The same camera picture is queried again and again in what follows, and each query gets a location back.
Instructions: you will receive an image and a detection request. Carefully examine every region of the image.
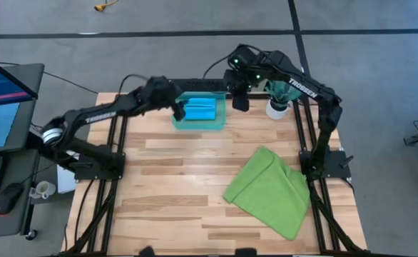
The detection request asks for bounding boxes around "computer monitor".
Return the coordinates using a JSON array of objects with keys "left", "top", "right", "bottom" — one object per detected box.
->
[{"left": 0, "top": 52, "right": 45, "bottom": 155}]

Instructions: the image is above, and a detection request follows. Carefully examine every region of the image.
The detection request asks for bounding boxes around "green microfiber towel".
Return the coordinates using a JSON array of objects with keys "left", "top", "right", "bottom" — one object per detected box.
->
[{"left": 223, "top": 146, "right": 312, "bottom": 242}]

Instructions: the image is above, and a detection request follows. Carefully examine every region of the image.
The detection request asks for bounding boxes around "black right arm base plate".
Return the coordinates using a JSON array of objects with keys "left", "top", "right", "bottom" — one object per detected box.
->
[{"left": 299, "top": 149, "right": 352, "bottom": 179}]

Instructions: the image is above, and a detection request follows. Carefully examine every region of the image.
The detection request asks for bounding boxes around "yellow floor cable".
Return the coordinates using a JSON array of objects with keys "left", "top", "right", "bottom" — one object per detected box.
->
[{"left": 93, "top": 0, "right": 119, "bottom": 12}]

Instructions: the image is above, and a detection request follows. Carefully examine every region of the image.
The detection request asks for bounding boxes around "white mug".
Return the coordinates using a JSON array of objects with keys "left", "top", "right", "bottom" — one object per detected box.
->
[{"left": 29, "top": 180, "right": 57, "bottom": 200}]

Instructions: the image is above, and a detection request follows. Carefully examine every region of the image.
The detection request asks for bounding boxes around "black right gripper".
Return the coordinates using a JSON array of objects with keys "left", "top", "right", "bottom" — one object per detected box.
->
[{"left": 223, "top": 44, "right": 267, "bottom": 113}]

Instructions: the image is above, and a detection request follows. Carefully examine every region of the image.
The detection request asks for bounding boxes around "grey computer desk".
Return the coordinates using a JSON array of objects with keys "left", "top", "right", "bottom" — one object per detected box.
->
[{"left": 0, "top": 63, "right": 46, "bottom": 239}]

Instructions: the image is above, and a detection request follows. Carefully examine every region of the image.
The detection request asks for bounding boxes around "artificial plant in white pot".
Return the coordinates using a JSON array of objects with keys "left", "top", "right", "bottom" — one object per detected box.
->
[{"left": 265, "top": 80, "right": 303, "bottom": 121}]

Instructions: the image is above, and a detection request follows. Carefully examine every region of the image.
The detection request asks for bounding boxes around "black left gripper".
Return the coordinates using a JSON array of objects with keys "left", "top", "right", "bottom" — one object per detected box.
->
[{"left": 144, "top": 75, "right": 188, "bottom": 123}]

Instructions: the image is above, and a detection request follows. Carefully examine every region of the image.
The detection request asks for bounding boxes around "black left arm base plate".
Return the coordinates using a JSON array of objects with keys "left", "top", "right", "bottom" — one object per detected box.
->
[{"left": 73, "top": 151, "right": 126, "bottom": 181}]

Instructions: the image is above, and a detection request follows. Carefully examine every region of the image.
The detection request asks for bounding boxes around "black computer mouse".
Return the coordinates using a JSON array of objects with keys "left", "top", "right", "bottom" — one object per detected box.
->
[{"left": 0, "top": 182, "right": 24, "bottom": 216}]

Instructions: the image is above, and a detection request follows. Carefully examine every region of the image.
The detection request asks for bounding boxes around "blue microfiber towel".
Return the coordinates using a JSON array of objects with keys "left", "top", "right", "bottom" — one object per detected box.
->
[{"left": 184, "top": 97, "right": 218, "bottom": 121}]

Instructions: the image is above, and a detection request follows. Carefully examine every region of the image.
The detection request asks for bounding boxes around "teal translucent plastic basket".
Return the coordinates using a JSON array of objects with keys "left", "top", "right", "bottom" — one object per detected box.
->
[{"left": 171, "top": 91, "right": 228, "bottom": 131}]

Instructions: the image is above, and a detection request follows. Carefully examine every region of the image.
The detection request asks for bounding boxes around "black aluminium table frame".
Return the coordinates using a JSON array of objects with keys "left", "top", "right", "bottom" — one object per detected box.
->
[{"left": 65, "top": 92, "right": 371, "bottom": 256}]

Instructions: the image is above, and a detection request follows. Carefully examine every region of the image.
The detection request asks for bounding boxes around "white box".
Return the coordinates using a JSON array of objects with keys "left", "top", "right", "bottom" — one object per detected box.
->
[{"left": 56, "top": 168, "right": 77, "bottom": 194}]

